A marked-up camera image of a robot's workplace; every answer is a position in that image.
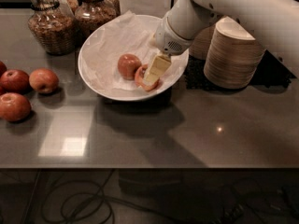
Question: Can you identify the front stack of paper bowls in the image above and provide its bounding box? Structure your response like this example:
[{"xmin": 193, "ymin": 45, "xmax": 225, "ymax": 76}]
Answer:
[{"xmin": 204, "ymin": 17, "xmax": 265, "ymax": 90}]

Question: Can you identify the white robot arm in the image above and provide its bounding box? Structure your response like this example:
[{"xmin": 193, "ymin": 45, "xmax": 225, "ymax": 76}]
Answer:
[{"xmin": 144, "ymin": 0, "xmax": 299, "ymax": 84}]

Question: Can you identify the stack of paper bowls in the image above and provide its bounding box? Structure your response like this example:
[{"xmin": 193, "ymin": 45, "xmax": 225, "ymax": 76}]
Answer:
[
  {"xmin": 204, "ymin": 17, "xmax": 265, "ymax": 90},
  {"xmin": 189, "ymin": 25, "xmax": 215, "ymax": 60}
]

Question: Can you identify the rear stack of paper bowls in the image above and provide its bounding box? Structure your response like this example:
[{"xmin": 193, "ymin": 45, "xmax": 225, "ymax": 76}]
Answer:
[{"xmin": 189, "ymin": 25, "xmax": 215, "ymax": 60}]

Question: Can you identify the white paper liner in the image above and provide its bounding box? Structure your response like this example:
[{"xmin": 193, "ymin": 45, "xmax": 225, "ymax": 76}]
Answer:
[{"xmin": 81, "ymin": 10, "xmax": 191, "ymax": 92}]

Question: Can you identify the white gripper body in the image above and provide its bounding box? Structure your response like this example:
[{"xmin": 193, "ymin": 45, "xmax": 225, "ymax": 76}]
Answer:
[{"xmin": 153, "ymin": 11, "xmax": 194, "ymax": 56}]

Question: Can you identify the dark red apple on table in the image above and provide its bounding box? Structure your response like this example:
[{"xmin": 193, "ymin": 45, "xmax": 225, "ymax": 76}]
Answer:
[{"xmin": 0, "ymin": 69, "xmax": 30, "ymax": 93}]

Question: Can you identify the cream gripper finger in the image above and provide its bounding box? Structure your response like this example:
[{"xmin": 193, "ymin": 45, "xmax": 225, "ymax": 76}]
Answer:
[{"xmin": 143, "ymin": 52, "xmax": 171, "ymax": 86}]

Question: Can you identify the white ceramic bowl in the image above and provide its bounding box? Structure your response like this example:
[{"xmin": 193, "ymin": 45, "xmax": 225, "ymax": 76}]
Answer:
[{"xmin": 77, "ymin": 14, "xmax": 190, "ymax": 102}]

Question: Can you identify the black cable under table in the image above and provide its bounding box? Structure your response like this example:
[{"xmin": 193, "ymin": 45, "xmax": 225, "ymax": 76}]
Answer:
[{"xmin": 40, "ymin": 169, "xmax": 176, "ymax": 224}]

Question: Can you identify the glass cereal jar front left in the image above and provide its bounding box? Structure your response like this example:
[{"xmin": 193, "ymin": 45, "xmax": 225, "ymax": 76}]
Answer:
[{"xmin": 28, "ymin": 0, "xmax": 76, "ymax": 55}]

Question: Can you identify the glass cereal jar middle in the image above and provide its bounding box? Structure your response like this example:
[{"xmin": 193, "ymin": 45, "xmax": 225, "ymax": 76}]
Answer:
[{"xmin": 75, "ymin": 0, "xmax": 117, "ymax": 38}]

